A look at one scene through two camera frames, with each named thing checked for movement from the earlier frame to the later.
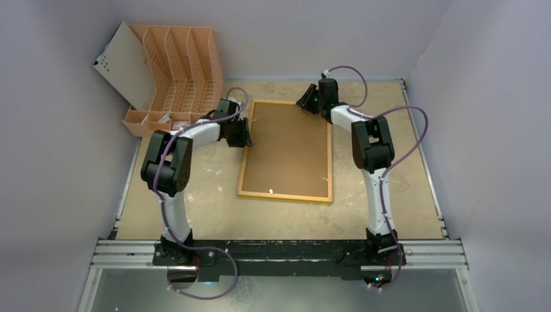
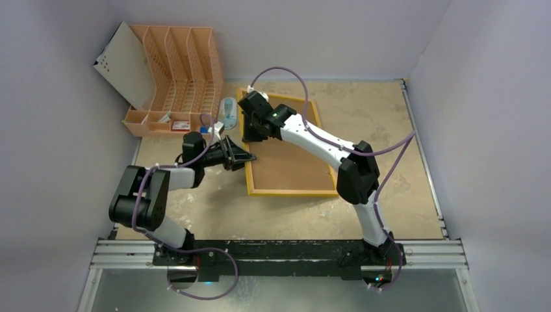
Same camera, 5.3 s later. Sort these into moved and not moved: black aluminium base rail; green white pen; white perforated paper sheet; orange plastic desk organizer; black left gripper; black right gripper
Moved: black left gripper; black right gripper
Not moved: white perforated paper sheet; black aluminium base rail; green white pen; orange plastic desk organizer
